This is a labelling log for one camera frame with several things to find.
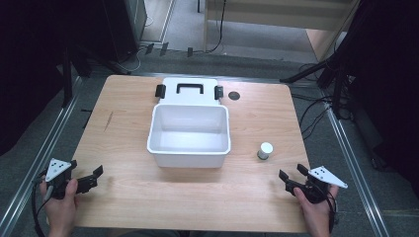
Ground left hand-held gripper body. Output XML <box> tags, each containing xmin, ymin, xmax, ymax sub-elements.
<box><xmin>44</xmin><ymin>158</ymin><xmax>79</xmax><ymax>200</ymax></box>

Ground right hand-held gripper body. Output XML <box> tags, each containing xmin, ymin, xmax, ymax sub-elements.
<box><xmin>294</xmin><ymin>165</ymin><xmax>349</xmax><ymax>204</ymax></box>

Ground person's right hand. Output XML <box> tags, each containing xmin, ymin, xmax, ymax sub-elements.
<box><xmin>293</xmin><ymin>184</ymin><xmax>341</xmax><ymax>231</ymax></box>

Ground person's left hand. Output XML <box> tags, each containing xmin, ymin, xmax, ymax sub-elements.
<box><xmin>39</xmin><ymin>179</ymin><xmax>80</xmax><ymax>231</ymax></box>

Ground small white bottle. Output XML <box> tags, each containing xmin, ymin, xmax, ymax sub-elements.
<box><xmin>256</xmin><ymin>141</ymin><xmax>275</xmax><ymax>161</ymax></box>

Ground black metal stand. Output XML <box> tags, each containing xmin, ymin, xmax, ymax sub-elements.
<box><xmin>59</xmin><ymin>45</ymin><xmax>74</xmax><ymax>109</ymax></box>

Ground black tripod stand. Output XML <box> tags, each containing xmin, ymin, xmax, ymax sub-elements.
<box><xmin>279</xmin><ymin>52</ymin><xmax>350</xmax><ymax>119</ymax></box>

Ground black curtain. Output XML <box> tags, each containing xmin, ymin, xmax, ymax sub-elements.
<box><xmin>339</xmin><ymin>0</ymin><xmax>419</xmax><ymax>198</ymax></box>
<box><xmin>0</xmin><ymin>0</ymin><xmax>107</xmax><ymax>157</ymax></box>

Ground white plastic storage box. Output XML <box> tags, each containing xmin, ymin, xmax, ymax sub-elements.
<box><xmin>146</xmin><ymin>103</ymin><xmax>232</xmax><ymax>169</ymax></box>

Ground dark cabinet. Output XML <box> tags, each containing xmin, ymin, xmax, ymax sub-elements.
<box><xmin>100</xmin><ymin>0</ymin><xmax>148</xmax><ymax>64</ymax></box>

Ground light wooden furniture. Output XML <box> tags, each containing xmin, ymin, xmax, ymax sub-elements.
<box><xmin>203</xmin><ymin>0</ymin><xmax>362</xmax><ymax>63</ymax></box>

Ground aluminium floor rail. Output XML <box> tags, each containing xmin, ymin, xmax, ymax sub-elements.
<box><xmin>0</xmin><ymin>76</ymin><xmax>84</xmax><ymax>237</ymax></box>
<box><xmin>324</xmin><ymin>98</ymin><xmax>392</xmax><ymax>237</ymax></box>

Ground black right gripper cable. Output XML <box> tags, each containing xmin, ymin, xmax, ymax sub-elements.
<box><xmin>324</xmin><ymin>189</ymin><xmax>340</xmax><ymax>234</ymax></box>

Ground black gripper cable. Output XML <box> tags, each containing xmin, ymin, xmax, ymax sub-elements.
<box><xmin>31</xmin><ymin>171</ymin><xmax>53</xmax><ymax>237</ymax></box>
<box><xmin>324</xmin><ymin>189</ymin><xmax>340</xmax><ymax>234</ymax></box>

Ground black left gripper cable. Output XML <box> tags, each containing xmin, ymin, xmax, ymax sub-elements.
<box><xmin>31</xmin><ymin>171</ymin><xmax>53</xmax><ymax>237</ymax></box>

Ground black floor cables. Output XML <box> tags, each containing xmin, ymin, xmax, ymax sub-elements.
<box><xmin>291</xmin><ymin>63</ymin><xmax>354</xmax><ymax>141</ymax></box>

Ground white floor cable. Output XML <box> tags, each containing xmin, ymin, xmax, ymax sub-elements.
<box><xmin>115</xmin><ymin>14</ymin><xmax>155</xmax><ymax>74</ymax></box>

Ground white box lid, black handle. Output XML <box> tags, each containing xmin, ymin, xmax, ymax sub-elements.
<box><xmin>154</xmin><ymin>77</ymin><xmax>225</xmax><ymax>107</ymax></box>

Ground black hanging cable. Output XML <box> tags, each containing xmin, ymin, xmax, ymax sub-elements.
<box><xmin>207</xmin><ymin>0</ymin><xmax>229</xmax><ymax>54</ymax></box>

